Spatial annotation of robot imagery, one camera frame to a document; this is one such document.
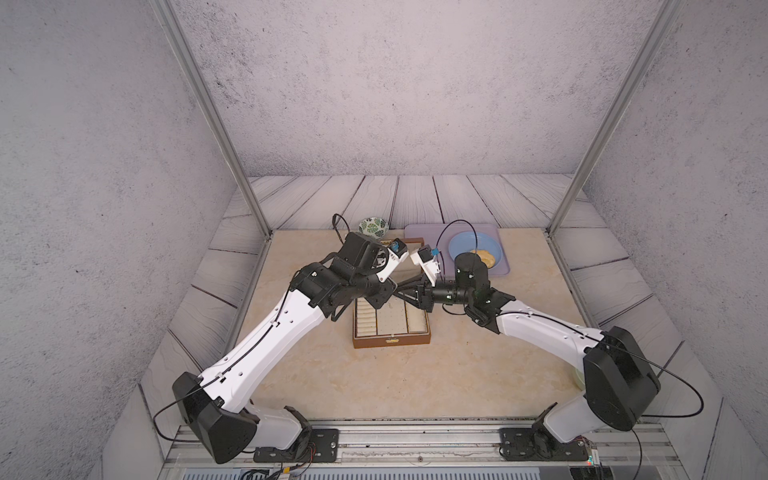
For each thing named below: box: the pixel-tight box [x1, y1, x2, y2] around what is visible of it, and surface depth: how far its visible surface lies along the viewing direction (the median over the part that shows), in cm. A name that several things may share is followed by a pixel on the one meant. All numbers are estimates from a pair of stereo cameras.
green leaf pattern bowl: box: [358, 216, 389, 239], surface depth 121 cm
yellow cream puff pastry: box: [470, 250, 496, 268], surface depth 110 cm
